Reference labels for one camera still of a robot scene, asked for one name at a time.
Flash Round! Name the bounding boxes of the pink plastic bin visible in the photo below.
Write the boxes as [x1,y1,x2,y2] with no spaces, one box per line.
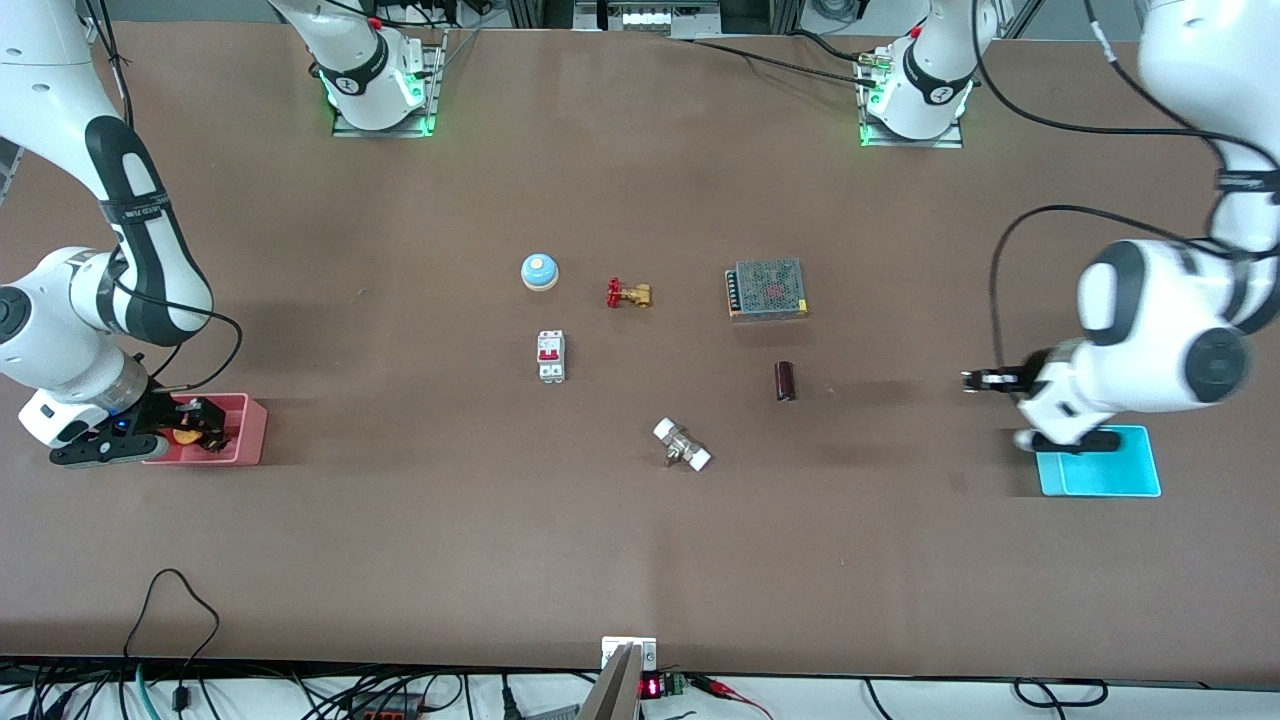
[141,393,268,467]

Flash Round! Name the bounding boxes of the cyan plastic bin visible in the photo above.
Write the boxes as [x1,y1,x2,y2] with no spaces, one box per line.
[1037,425,1163,498]

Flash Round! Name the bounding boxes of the metal mesh power supply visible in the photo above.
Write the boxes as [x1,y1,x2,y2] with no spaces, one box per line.
[725,258,810,322]

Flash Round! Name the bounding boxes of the silver fitting white caps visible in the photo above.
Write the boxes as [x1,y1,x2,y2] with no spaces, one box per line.
[652,417,713,473]

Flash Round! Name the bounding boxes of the red clip lead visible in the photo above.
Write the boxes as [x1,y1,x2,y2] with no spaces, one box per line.
[688,674,773,720]

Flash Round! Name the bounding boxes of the white mounting plate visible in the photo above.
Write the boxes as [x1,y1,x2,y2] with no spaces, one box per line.
[601,636,659,673]

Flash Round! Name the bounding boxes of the grey metal bar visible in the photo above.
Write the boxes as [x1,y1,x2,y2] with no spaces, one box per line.
[577,643,643,720]

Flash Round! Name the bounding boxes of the white labelled control box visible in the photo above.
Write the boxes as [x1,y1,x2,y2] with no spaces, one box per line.
[575,0,723,33]

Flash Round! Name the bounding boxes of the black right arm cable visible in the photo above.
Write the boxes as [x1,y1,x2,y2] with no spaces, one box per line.
[85,0,244,393]

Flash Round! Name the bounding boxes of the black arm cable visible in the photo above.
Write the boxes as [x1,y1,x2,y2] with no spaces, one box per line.
[972,0,1280,373]
[85,0,244,393]

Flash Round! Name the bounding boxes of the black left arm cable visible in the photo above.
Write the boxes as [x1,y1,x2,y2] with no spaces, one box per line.
[972,0,1280,373]

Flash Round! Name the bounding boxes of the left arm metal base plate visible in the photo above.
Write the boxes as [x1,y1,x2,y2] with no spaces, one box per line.
[858,55,966,150]

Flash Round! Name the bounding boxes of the black looped cable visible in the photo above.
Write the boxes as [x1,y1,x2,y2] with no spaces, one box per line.
[123,568,222,713]

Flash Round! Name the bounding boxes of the black coiled cable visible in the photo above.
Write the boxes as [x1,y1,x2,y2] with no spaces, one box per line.
[1013,678,1110,710]

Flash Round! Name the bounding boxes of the black cable on table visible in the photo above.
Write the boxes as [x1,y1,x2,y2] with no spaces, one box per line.
[665,35,881,81]

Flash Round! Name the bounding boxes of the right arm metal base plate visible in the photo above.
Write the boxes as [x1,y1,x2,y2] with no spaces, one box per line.
[330,28,448,139]

